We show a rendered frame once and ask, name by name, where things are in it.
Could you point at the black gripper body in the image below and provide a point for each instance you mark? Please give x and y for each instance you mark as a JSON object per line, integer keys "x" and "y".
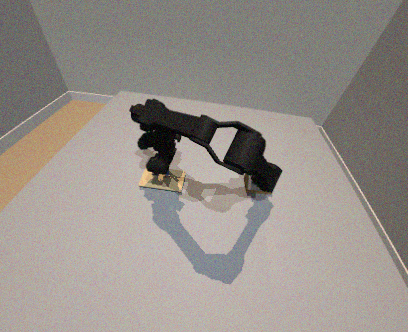
{"x": 160, "y": 163}

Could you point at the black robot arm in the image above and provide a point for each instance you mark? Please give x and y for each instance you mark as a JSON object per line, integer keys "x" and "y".
{"x": 245, "y": 154}

